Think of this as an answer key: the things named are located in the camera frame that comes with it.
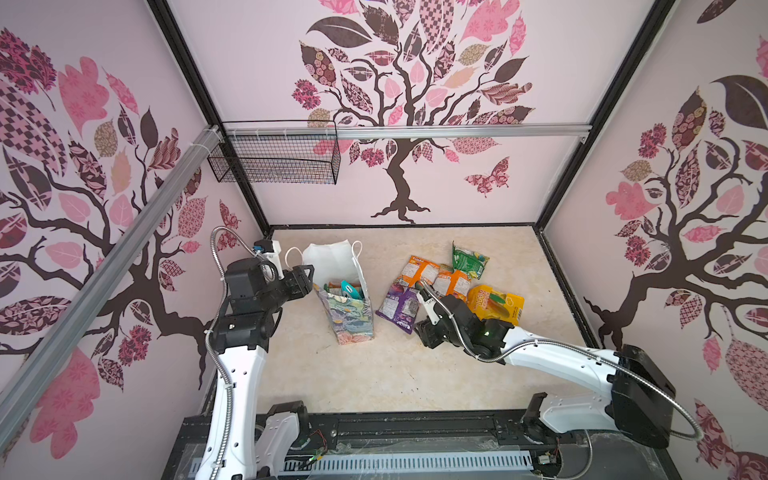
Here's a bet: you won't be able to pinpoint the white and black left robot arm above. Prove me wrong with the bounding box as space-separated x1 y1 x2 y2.
196 255 314 479

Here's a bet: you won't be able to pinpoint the aluminium rail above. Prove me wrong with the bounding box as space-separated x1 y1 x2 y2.
224 122 592 140
1 125 222 447

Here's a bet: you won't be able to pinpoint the aluminium rail left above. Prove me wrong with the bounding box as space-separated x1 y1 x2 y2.
1 125 222 447

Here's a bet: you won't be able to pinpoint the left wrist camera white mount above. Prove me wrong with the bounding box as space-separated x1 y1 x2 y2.
253 239 283 279

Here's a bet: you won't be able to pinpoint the black base frame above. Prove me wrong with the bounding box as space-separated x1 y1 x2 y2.
160 407 682 480

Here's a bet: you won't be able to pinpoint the aluminium rail back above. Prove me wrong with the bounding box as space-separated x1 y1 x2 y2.
224 122 592 140

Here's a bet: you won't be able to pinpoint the teal snack bag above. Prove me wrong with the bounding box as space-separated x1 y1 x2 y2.
341 281 366 300

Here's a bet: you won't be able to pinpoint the black wire basket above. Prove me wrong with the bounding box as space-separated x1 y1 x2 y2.
208 120 341 185

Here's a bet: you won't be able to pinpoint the white slotted cable duct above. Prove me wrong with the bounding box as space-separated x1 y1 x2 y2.
279 451 534 477

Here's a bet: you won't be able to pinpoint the floral paper bag white handles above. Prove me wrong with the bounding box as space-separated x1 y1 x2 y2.
284 240 374 345

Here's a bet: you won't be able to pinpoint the orange chips snack bag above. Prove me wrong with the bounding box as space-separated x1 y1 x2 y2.
324 284 343 296

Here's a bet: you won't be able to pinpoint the yellow snack bag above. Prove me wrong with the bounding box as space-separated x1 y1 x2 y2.
467 285 525 326

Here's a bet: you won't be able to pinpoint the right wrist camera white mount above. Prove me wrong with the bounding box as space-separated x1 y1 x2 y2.
415 281 440 330

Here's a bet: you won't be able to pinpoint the purple snack bag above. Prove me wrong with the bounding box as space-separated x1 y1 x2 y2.
376 280 419 334

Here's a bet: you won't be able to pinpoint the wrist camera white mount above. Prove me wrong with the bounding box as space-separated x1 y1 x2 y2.
253 239 283 279
415 281 440 330

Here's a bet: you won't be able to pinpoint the green snack bag far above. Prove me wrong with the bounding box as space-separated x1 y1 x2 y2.
452 243 490 280

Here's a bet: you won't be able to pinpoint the orange white snack bag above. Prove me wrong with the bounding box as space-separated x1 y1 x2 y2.
397 255 441 288
432 269 471 301

